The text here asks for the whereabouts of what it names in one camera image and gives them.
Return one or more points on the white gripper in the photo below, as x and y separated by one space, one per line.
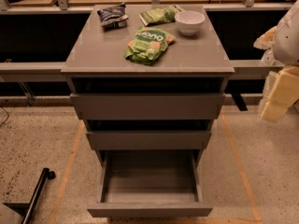
288 39

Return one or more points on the grey bottom drawer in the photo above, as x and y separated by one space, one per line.
149 183

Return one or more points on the grey drawer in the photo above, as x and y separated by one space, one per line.
147 107
148 140
149 183

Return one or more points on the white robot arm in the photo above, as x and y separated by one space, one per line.
281 44

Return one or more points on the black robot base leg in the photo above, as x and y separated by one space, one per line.
21 213

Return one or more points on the grey drawer cabinet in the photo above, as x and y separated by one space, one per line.
195 64

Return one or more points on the grey middle drawer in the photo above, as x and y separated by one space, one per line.
148 140

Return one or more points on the grey top drawer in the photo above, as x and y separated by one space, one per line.
147 107

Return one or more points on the grey metal railing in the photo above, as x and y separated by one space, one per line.
51 72

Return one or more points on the white bowl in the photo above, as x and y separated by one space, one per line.
189 22

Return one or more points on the green chip bag front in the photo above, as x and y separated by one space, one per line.
147 45

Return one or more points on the green chip bag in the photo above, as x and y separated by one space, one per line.
147 45
160 15

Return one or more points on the green chip bag back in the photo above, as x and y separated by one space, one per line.
160 15

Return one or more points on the dark blue snack bag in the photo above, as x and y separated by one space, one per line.
113 17

